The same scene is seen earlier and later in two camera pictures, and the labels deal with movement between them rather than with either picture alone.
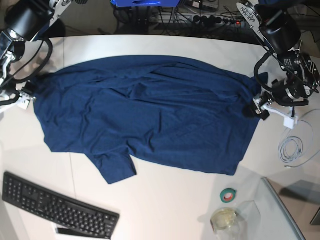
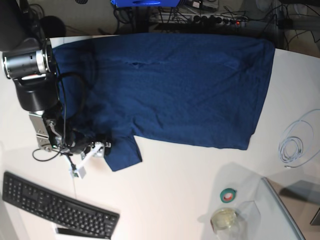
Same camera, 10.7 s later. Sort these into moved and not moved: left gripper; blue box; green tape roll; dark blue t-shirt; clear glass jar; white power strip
Moved: left gripper; dark blue t-shirt
Not moved: green tape roll; blue box; clear glass jar; white power strip
